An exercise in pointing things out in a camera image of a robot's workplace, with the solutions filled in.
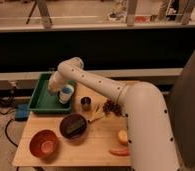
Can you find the small dark metal cup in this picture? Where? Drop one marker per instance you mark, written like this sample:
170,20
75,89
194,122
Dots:
86,103

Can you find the dark brown bowl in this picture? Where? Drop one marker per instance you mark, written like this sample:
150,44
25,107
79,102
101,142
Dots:
72,118

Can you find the white and blue cup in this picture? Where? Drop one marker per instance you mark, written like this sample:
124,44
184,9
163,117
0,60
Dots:
66,93

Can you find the dark sponge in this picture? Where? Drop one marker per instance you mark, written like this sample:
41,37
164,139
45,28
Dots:
73,127

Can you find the green plastic tray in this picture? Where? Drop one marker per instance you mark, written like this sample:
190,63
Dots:
42,102

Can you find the yellow banana toy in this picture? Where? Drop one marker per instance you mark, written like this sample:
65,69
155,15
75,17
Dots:
97,114

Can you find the orange bowl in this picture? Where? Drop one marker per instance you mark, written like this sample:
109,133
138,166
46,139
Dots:
43,144

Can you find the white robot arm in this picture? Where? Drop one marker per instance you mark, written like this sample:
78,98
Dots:
151,143

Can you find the dark grape bunch toy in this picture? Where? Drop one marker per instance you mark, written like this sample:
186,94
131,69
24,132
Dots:
110,106

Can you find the yellow round fruit toy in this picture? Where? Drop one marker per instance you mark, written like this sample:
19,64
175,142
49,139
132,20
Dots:
122,137

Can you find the blue power box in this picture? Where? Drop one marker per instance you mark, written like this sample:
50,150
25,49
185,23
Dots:
22,112

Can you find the wooden table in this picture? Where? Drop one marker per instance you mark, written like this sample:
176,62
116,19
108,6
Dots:
91,149

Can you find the orange carrot toy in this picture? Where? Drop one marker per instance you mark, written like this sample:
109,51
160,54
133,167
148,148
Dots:
119,151

